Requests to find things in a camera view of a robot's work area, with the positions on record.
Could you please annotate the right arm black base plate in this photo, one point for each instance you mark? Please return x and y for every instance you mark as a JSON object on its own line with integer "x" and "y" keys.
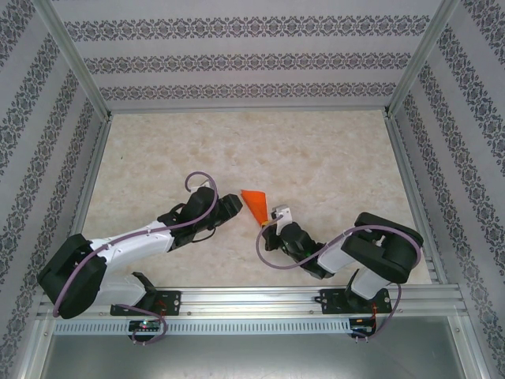
{"x": 333, "y": 302}

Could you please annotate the aluminium frame post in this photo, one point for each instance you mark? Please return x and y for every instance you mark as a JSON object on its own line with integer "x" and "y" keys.
{"x": 73, "y": 59}
{"x": 419, "y": 59}

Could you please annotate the aluminium side rail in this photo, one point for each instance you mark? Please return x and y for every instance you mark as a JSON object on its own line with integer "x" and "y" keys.
{"x": 413, "y": 189}
{"x": 86, "y": 197}

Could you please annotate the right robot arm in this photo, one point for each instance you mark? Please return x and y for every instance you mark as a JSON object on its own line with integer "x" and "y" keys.
{"x": 378, "y": 252}

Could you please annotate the right aluminium side rail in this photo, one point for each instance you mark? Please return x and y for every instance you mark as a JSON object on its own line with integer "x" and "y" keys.
{"x": 413, "y": 189}

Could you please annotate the right aluminium frame post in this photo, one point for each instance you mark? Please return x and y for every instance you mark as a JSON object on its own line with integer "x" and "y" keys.
{"x": 419, "y": 59}

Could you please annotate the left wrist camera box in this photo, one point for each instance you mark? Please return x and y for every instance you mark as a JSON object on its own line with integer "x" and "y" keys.
{"x": 204, "y": 184}

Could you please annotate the left aluminium side rail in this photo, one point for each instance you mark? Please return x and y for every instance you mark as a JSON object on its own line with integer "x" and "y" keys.
{"x": 86, "y": 197}

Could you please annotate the aluminium rail along wall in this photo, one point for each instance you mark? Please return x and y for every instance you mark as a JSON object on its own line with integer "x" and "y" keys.
{"x": 248, "y": 109}

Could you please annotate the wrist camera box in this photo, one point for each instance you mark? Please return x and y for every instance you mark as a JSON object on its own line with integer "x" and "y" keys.
{"x": 284, "y": 215}
{"x": 204, "y": 184}

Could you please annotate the orange paper sheet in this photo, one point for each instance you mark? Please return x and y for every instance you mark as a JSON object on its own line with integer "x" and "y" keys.
{"x": 255, "y": 203}

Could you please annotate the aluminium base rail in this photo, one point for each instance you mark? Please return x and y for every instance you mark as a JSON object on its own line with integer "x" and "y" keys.
{"x": 244, "y": 300}

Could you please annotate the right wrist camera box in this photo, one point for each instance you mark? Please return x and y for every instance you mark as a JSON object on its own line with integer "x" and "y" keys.
{"x": 284, "y": 215}

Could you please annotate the grey metal sheet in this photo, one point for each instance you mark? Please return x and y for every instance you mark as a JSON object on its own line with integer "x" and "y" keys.
{"x": 244, "y": 359}

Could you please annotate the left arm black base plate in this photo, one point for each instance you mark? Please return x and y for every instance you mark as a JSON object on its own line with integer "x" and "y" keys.
{"x": 171, "y": 300}

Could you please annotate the circuit board with green light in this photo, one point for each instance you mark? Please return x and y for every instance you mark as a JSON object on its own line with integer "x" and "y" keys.
{"x": 144, "y": 325}

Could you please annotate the small dark circuit board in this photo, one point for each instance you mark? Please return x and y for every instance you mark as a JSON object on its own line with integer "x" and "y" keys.
{"x": 361, "y": 328}

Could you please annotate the left aluminium frame post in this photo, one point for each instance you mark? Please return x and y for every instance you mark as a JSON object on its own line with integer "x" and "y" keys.
{"x": 73, "y": 59}

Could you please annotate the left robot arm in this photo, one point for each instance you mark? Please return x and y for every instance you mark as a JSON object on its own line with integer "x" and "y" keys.
{"x": 84, "y": 284}

